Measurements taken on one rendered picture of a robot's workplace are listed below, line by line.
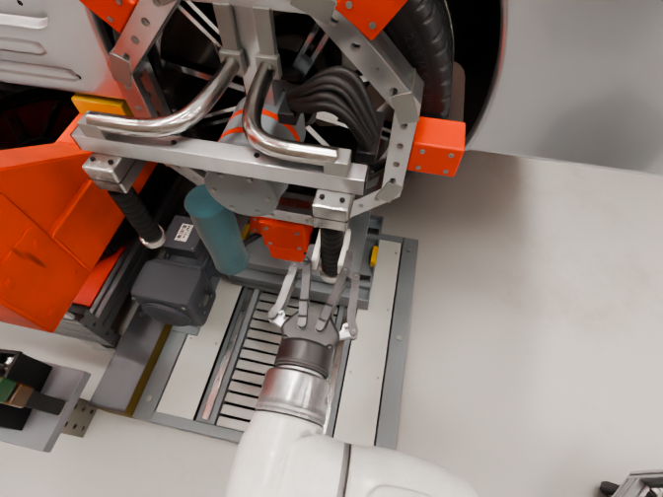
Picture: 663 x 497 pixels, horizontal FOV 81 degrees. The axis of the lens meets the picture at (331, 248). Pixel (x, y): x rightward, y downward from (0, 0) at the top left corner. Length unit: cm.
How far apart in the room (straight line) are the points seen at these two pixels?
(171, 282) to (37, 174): 40
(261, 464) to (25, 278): 65
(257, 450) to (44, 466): 118
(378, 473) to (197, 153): 45
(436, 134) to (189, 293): 75
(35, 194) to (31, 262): 14
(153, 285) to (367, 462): 83
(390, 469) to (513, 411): 104
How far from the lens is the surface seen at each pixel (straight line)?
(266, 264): 132
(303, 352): 52
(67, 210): 104
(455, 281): 160
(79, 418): 152
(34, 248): 97
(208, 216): 82
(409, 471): 50
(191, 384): 139
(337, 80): 55
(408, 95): 65
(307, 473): 48
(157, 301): 116
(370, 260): 141
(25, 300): 99
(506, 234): 180
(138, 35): 76
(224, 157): 56
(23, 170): 96
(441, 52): 72
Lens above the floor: 136
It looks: 58 degrees down
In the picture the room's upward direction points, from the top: straight up
